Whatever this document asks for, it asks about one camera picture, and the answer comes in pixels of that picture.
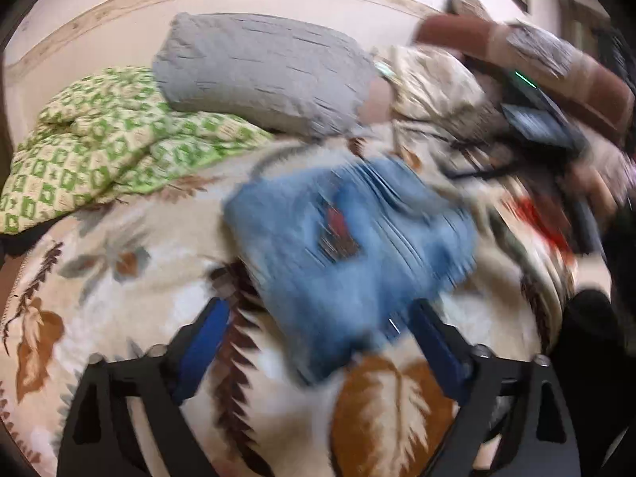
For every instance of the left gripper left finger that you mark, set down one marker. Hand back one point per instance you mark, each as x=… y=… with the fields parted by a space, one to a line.
x=99 y=438

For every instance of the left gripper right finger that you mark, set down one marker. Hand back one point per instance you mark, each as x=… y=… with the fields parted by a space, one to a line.
x=536 y=437

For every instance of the blue denim jeans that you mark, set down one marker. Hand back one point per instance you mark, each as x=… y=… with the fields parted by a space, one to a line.
x=339 y=254

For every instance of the person right hand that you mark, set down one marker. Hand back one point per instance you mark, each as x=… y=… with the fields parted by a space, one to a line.
x=585 y=182

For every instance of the grey cloth on headboard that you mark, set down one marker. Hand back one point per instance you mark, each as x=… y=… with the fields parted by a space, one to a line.
x=542 y=49

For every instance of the red bowl of seeds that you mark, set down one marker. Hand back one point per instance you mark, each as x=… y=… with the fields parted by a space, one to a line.
x=545 y=215

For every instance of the cream floral pillow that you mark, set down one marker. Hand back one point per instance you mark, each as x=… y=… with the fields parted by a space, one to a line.
x=433 y=86

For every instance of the striped cushion behind headboard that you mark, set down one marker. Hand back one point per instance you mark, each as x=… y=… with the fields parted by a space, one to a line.
x=470 y=8

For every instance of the grey quilted pillow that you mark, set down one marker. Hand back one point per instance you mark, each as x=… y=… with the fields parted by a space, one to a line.
x=280 y=74

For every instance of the green white patterned quilt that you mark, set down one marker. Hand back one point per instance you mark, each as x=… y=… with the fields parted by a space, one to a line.
x=112 y=134

